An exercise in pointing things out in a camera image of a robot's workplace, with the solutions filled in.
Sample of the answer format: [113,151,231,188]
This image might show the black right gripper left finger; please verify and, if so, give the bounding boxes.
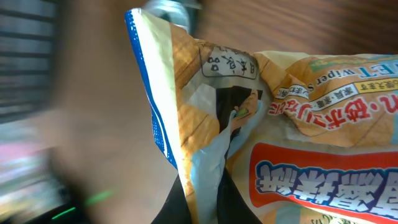
[151,176,192,224]

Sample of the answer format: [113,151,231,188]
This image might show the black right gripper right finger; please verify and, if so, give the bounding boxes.
[217,168,261,224]

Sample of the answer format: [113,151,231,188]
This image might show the yellow red snack bag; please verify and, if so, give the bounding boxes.
[125,8,397,223]

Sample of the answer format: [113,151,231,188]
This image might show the grey plastic mesh basket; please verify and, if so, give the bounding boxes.
[1,0,61,123]

